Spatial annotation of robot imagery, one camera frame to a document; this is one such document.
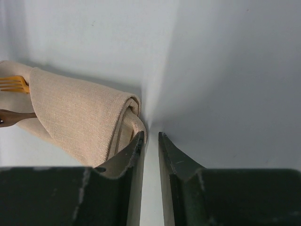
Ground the beige cloth napkin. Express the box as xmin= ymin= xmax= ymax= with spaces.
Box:
xmin=0 ymin=61 xmax=146 ymax=167

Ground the orange wooden spoon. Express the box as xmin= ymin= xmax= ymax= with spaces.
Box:
xmin=0 ymin=76 xmax=30 ymax=94

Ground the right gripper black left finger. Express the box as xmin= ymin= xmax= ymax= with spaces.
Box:
xmin=0 ymin=131 xmax=144 ymax=226

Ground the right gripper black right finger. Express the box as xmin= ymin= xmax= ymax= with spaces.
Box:
xmin=158 ymin=132 xmax=301 ymax=226

